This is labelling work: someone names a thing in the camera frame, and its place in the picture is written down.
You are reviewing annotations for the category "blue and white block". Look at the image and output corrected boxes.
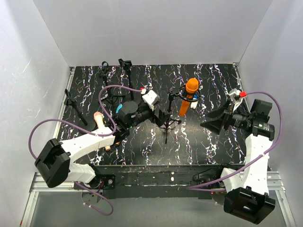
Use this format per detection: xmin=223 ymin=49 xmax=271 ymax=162
xmin=190 ymin=95 xmax=198 ymax=110

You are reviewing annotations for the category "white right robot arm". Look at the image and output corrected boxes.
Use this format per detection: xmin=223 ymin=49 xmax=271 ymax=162
xmin=201 ymin=99 xmax=276 ymax=225

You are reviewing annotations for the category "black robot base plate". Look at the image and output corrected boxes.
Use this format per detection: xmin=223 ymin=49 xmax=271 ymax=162
xmin=73 ymin=164 xmax=237 ymax=201

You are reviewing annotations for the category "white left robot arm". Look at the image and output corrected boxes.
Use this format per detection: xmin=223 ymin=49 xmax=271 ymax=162
xmin=35 ymin=101 xmax=170 ymax=188

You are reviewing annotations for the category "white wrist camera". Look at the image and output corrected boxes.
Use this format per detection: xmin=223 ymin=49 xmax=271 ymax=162
xmin=141 ymin=88 xmax=160 ymax=111
xmin=229 ymin=88 xmax=247 ymax=112

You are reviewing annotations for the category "pink toy microphone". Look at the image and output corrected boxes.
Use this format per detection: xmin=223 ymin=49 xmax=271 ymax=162
xmin=91 ymin=112 xmax=113 ymax=151

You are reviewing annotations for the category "black tripod shock-mount stand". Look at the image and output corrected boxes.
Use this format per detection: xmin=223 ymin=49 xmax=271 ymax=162
xmin=163 ymin=85 xmax=201 ymax=144

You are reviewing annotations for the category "black small tripod stand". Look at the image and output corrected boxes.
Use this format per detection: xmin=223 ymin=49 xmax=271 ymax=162
xmin=99 ymin=61 xmax=126 ymax=107

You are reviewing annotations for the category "black round-base clamp stand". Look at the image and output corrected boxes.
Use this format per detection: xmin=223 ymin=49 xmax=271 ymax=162
xmin=118 ymin=59 xmax=141 ymax=105

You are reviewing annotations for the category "black left clamp stand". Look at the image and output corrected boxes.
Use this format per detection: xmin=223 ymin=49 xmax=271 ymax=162
xmin=64 ymin=89 xmax=97 ymax=131

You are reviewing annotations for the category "aluminium frame rail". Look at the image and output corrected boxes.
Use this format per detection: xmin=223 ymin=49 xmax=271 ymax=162
xmin=20 ymin=67 xmax=76 ymax=227

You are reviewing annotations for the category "orange toy microphone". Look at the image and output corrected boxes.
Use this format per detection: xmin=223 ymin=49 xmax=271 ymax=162
xmin=178 ymin=78 xmax=200 ymax=117

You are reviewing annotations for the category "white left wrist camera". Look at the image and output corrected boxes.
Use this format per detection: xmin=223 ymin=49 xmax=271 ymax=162
xmin=141 ymin=88 xmax=160 ymax=111

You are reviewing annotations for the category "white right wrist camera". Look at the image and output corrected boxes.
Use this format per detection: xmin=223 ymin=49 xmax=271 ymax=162
xmin=229 ymin=88 xmax=247 ymax=112

